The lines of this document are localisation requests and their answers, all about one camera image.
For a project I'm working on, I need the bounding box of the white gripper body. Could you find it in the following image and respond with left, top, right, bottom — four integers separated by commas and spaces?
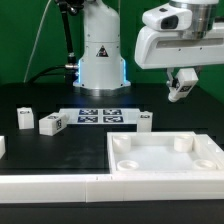
135, 25, 224, 69

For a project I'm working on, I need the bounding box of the white square tabletop part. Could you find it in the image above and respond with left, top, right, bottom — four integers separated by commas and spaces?
107, 132, 224, 174

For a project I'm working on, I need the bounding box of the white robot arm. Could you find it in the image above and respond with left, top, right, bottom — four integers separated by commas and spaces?
74, 0, 224, 102

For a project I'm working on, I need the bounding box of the white fiducial marker sheet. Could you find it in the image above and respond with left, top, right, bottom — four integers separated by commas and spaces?
59, 108, 140, 125

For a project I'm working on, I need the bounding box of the white right obstacle wall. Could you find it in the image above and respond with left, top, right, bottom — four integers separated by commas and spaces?
200, 135, 224, 158

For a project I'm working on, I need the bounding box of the white obstacle wall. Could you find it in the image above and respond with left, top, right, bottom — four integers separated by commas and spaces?
200, 135, 224, 158
0, 136, 5, 159
0, 173, 224, 203

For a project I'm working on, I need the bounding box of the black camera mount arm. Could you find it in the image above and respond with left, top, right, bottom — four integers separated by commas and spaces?
54, 0, 84, 68

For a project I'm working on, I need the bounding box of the white thin cable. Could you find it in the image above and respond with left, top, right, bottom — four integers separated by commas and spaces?
23, 0, 53, 84

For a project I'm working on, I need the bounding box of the white front obstacle wall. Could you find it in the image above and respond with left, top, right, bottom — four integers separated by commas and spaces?
0, 173, 224, 203

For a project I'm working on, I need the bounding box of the black cable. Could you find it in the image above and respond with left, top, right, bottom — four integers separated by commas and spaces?
27, 65, 80, 84

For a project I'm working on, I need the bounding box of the white left obstacle wall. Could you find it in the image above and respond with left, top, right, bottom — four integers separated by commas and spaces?
0, 136, 5, 159

